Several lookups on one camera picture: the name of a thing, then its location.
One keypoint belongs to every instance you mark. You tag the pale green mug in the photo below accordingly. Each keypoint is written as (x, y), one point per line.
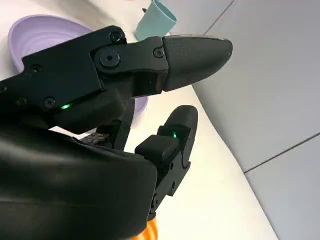
(155, 23)

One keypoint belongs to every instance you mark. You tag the grey partition panel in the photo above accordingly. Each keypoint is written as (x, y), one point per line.
(265, 82)

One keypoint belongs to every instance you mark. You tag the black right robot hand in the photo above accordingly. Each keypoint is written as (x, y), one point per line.
(75, 155)

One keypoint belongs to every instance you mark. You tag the lilac plate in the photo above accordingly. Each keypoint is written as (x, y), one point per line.
(40, 32)

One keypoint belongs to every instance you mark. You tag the orange white toy bread roll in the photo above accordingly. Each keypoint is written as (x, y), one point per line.
(151, 230)

